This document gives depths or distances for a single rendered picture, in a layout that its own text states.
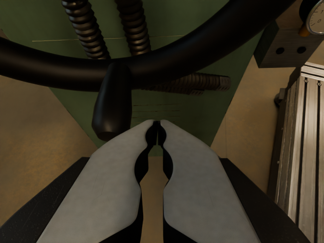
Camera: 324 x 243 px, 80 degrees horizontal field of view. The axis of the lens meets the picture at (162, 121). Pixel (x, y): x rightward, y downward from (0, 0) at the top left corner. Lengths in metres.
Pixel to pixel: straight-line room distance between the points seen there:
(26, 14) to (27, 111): 0.84
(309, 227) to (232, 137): 0.43
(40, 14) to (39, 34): 0.04
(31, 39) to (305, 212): 0.74
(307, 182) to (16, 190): 1.04
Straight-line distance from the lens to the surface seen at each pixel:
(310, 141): 0.77
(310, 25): 0.34
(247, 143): 0.94
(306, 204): 0.69
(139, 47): 0.22
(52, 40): 0.41
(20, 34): 0.43
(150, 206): 0.81
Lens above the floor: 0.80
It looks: 60 degrees down
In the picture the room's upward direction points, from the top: 4 degrees counter-clockwise
